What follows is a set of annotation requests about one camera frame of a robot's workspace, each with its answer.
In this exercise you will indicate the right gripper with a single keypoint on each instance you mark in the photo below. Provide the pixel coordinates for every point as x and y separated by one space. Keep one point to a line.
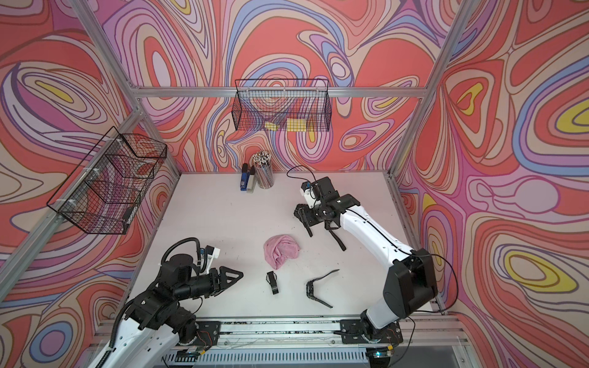
311 221

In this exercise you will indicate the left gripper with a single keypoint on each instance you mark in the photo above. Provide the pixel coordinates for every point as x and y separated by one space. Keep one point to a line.
218 283

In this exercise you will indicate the pink microfibre cloth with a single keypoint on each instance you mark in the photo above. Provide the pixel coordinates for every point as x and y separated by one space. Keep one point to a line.
279 249

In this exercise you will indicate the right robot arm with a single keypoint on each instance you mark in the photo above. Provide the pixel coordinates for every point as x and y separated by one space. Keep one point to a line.
411 276

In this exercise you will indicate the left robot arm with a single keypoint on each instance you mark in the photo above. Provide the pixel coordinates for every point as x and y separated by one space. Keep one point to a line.
149 325

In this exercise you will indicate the pencil cup with pencils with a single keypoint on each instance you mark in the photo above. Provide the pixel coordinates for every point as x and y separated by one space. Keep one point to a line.
263 166

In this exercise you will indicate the blue marker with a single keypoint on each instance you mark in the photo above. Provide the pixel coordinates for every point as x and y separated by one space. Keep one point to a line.
244 177

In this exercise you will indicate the yellow sponge in basket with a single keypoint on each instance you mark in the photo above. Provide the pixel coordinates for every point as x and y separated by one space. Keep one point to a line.
296 125

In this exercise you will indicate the small yellow block in basket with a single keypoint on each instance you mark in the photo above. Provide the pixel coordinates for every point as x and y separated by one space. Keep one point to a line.
271 127

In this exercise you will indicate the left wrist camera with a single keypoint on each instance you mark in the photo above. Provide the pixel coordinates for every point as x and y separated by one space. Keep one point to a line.
206 257

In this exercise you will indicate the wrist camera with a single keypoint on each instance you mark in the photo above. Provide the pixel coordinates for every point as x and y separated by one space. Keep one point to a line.
206 257
307 191

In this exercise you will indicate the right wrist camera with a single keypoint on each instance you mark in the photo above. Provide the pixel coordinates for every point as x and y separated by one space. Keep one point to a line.
307 191

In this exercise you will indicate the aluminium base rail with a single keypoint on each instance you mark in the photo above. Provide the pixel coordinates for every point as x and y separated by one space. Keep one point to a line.
320 332

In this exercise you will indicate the back wall wire basket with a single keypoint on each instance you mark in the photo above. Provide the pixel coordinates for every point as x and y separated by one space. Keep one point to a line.
275 100

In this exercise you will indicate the wall wire basket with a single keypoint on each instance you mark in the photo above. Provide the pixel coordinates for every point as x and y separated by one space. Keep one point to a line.
275 100
103 194

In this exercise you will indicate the left wall wire basket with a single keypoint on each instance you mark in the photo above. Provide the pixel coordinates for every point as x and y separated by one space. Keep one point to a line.
103 194

